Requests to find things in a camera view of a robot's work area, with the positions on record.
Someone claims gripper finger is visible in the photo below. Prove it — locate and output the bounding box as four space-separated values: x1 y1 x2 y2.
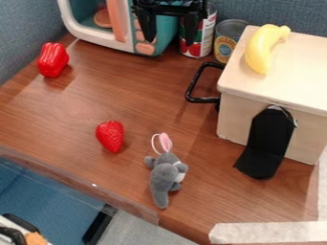
183 11 201 48
135 7 159 44

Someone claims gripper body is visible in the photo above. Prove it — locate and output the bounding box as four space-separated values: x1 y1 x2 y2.
131 0 210 16

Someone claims can with tomato label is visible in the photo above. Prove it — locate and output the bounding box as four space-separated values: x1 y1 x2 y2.
177 2 219 59

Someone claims toy microwave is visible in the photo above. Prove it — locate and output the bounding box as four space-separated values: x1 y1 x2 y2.
55 0 181 57

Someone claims can with yellow blue label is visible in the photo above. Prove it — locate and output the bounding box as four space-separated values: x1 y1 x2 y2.
211 18 251 65

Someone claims yellow toy banana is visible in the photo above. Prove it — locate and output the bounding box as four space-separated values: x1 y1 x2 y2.
242 23 293 77

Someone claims red toy pepper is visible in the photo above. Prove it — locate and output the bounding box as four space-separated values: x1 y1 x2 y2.
35 41 72 78

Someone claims cabinet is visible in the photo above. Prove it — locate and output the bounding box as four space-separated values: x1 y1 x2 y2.
214 25 327 167

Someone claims red toy strawberry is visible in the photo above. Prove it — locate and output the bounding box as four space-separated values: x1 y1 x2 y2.
93 120 127 154

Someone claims grey plush bunny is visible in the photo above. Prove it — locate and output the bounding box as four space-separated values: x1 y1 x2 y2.
142 131 191 211

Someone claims white tape strip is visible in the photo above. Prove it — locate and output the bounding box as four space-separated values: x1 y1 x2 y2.
207 219 327 245

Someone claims black strap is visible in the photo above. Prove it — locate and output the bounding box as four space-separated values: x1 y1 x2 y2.
232 104 299 181

